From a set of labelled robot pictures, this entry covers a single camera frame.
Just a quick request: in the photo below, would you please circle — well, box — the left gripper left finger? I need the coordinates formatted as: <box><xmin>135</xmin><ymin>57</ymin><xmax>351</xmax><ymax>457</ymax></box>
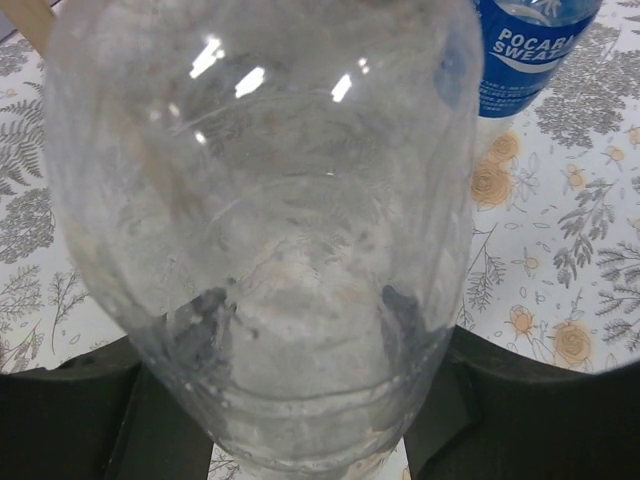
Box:
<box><xmin>1</xmin><ymin>339</ymin><xmax>213</xmax><ymax>479</ymax></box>

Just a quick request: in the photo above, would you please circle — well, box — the floral patterned table mat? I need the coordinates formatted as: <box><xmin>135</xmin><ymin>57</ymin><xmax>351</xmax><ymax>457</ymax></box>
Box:
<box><xmin>1</xmin><ymin>1</ymin><xmax>639</xmax><ymax>479</ymax></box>

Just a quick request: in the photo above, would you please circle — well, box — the clear plastic bottle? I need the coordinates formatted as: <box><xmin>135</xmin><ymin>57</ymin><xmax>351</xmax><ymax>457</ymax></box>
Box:
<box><xmin>44</xmin><ymin>1</ymin><xmax>482</xmax><ymax>479</ymax></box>

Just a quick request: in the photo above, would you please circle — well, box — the wooden two-tier shelf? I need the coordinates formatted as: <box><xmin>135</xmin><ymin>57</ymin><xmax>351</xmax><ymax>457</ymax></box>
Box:
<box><xmin>1</xmin><ymin>0</ymin><xmax>56</xmax><ymax>57</ymax></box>

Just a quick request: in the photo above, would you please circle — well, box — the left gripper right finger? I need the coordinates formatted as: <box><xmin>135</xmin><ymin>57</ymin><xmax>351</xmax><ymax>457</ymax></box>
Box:
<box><xmin>404</xmin><ymin>327</ymin><xmax>639</xmax><ymax>479</ymax></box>

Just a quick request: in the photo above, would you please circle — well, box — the blue label water bottle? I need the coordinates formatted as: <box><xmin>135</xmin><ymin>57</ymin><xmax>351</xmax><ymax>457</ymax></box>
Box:
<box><xmin>474</xmin><ymin>0</ymin><xmax>602</xmax><ymax>119</ymax></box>

